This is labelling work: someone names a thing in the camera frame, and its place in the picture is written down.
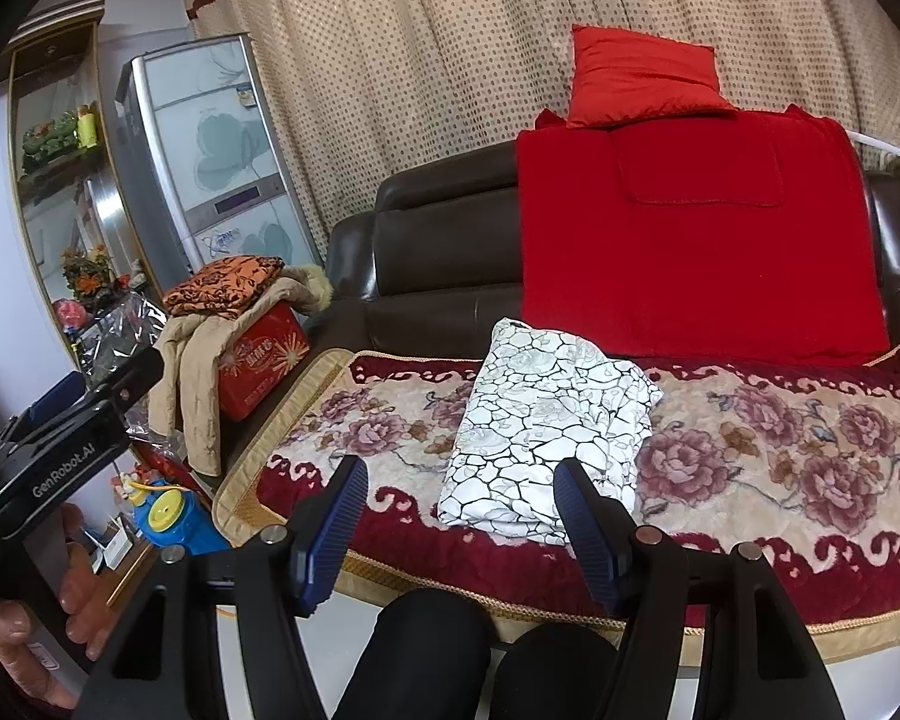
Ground orange artificial flower arrangement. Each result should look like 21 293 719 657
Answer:
60 246 113 297

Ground silver foil wrap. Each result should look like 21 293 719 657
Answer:
67 289 173 391

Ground blue yellow plastic toy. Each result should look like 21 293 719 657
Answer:
120 472 222 556

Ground wooden display cabinet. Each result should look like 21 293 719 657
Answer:
4 11 151 331

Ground red pillow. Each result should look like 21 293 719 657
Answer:
566 24 740 130

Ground beige dotted curtain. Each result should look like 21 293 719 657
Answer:
176 0 900 256

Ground orange black patterned cloth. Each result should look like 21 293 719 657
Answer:
163 255 286 318

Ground person's left hand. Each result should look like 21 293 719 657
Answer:
0 502 110 710

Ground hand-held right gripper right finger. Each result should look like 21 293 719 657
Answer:
553 459 845 720

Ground green artificial plants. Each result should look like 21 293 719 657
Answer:
21 111 83 166

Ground red plastic bag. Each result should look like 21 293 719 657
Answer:
131 435 215 492

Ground beige jacket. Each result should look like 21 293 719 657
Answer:
146 264 335 477

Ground red throw blanket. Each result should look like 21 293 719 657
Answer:
515 106 892 370

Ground white crackle-print coat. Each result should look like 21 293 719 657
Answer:
436 317 665 542

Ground floral red-bordered sofa blanket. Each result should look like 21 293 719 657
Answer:
211 319 900 668

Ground silver refrigerator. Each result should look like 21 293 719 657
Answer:
116 31 323 278

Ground red gift box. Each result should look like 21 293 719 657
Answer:
216 302 312 422

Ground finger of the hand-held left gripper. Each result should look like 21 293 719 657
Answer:
75 345 167 413
4 369 91 451

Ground brown leather sofa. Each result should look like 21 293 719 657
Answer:
210 139 900 481

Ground person's black pants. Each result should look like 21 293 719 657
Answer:
334 589 623 720

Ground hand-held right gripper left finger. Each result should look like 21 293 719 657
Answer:
79 454 370 720

